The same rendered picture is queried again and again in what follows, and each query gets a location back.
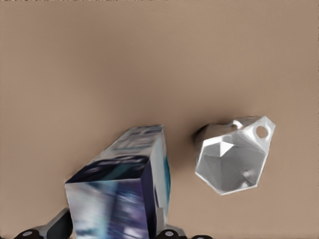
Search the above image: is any blue and white printed box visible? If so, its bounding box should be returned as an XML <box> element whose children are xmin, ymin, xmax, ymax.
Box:
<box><xmin>64</xmin><ymin>124</ymin><xmax>172</xmax><ymax>239</ymax></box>

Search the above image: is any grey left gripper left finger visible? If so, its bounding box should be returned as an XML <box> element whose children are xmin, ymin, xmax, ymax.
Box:
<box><xmin>15</xmin><ymin>207</ymin><xmax>73</xmax><ymax>239</ymax></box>

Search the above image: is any white faceted cup with handle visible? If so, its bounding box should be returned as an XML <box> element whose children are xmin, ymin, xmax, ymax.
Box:
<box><xmin>193</xmin><ymin>115</ymin><xmax>276</xmax><ymax>196</ymax></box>

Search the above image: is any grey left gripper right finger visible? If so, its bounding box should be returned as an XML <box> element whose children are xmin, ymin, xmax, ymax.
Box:
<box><xmin>156</xmin><ymin>207</ymin><xmax>185</xmax><ymax>239</ymax></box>

